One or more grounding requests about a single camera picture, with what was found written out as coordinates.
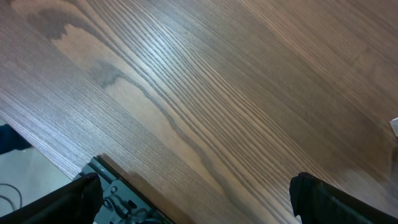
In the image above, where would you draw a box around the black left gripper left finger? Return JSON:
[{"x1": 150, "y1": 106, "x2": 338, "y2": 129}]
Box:
[{"x1": 1, "y1": 172, "x2": 103, "y2": 224}]

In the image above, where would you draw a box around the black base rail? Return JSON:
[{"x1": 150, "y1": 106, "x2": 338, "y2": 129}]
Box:
[{"x1": 73, "y1": 156, "x2": 174, "y2": 224}]

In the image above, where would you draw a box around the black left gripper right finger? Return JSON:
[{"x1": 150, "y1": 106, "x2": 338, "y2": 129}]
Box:
[{"x1": 289, "y1": 172, "x2": 397, "y2": 224}]

